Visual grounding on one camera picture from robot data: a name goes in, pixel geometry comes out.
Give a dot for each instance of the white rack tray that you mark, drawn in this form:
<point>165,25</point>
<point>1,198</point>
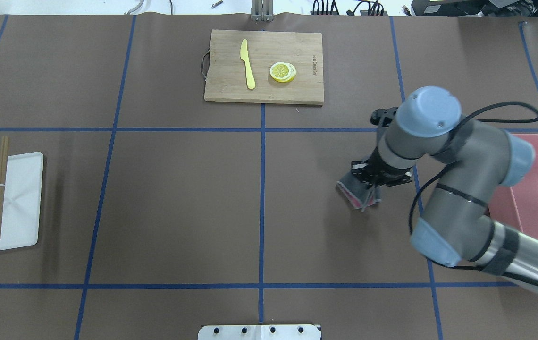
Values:
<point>22,201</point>

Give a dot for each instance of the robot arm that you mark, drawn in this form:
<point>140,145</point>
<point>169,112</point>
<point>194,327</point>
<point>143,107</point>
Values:
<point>452,231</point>

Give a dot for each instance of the bamboo cutting board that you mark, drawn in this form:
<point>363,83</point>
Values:
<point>225,77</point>

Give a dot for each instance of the grey pink cleaning cloth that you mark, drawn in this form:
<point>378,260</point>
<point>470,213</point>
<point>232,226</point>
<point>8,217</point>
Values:
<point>360,188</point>

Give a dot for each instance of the aluminium frame post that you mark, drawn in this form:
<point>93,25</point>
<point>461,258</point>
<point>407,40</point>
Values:
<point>262,10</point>

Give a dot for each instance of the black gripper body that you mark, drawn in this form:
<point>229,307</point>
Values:
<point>382,173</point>

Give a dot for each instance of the wooden rack rail near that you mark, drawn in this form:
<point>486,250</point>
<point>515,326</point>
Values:
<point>4,148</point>

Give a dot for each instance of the yellow plastic knife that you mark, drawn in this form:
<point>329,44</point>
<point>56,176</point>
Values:
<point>244,56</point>

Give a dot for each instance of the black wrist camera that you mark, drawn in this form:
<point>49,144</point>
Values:
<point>383,117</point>

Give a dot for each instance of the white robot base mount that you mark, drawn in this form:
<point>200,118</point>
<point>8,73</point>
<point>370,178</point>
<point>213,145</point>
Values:
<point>305,331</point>

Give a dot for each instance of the yellow lemon slices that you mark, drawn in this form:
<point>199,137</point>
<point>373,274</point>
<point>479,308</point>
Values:
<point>282,72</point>

